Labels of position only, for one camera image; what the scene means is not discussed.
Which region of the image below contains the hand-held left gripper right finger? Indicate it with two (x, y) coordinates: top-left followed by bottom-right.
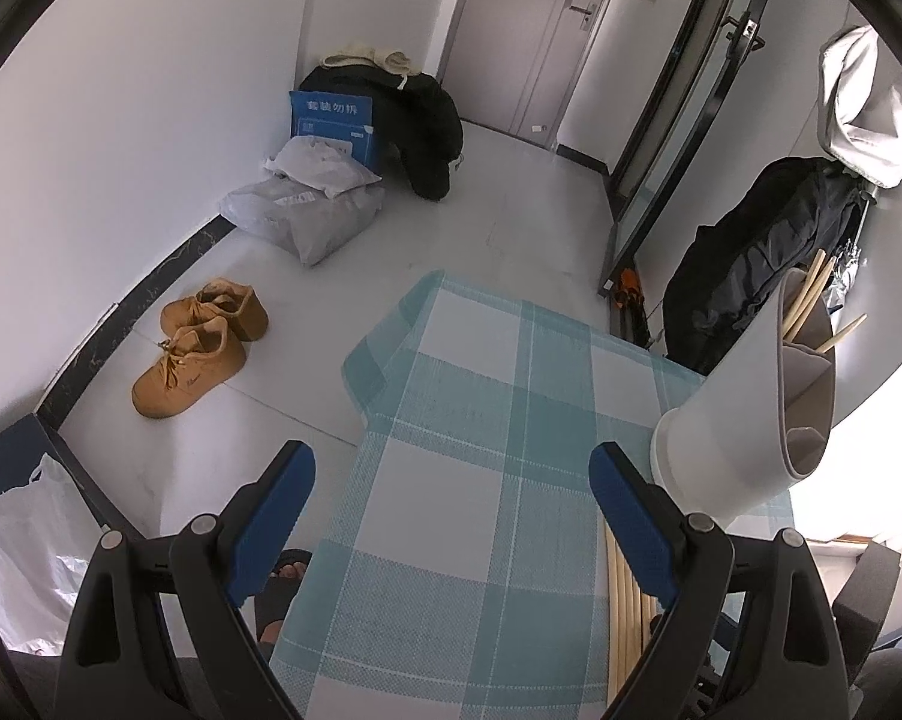
(588, 441), (849, 720)

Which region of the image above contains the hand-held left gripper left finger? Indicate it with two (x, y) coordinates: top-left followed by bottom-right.
(57, 440), (317, 720)

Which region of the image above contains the pile of wooden chopsticks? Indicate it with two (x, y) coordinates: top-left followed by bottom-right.
(605, 525), (666, 720)

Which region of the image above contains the white utensil holder grey inside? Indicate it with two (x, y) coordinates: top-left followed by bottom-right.
(650, 264), (838, 530)

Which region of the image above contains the wooden chopstick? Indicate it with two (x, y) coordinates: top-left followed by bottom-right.
(814, 313), (868, 355)
(782, 247), (827, 331)
(787, 259), (833, 342)

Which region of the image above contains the person's foot in black slipper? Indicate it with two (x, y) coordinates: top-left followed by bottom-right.
(254, 549), (314, 646)

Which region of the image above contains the tan suede shoe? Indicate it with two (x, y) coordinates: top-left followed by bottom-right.
(158, 283), (270, 342)
(131, 316), (247, 419)

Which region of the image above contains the teal plaid tablecloth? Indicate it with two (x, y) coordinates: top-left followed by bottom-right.
(267, 270), (797, 720)

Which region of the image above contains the white plastic bag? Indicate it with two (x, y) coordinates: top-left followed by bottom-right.
(0, 454), (100, 653)

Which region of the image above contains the black hanging backpack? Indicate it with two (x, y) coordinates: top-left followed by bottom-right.
(661, 156), (872, 377)

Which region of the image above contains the grey plastic packet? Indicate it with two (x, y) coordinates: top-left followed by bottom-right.
(218, 180), (387, 267)

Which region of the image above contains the silver blue folded umbrella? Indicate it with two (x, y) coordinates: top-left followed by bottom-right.
(822, 236), (870, 312)

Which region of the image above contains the white plastic packet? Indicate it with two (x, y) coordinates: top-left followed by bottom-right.
(263, 135), (383, 200)

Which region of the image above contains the blue cardboard box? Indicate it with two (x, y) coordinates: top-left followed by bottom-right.
(287, 90), (383, 170)

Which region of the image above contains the black jacket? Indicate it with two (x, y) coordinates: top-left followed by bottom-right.
(299, 64), (465, 202)

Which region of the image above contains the black framed glass door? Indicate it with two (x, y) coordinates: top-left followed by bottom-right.
(599, 0), (786, 346)

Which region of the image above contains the white hanging bag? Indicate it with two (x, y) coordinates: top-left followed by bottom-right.
(818, 25), (902, 188)

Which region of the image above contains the beige fleece cloth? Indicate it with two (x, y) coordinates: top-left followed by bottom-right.
(320, 41), (416, 91)

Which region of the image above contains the grey room door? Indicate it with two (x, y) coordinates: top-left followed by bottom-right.
(437, 0), (633, 147)

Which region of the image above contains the black glass door handle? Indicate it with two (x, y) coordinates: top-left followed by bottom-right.
(723, 11), (768, 53)

